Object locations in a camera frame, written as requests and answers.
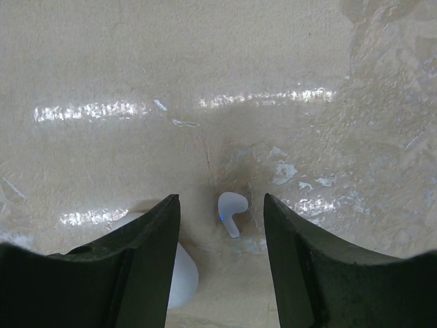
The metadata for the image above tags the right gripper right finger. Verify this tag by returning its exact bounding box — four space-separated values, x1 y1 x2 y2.
264 194 436 327

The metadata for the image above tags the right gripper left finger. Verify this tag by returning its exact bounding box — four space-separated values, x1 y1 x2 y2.
1 194 180 327

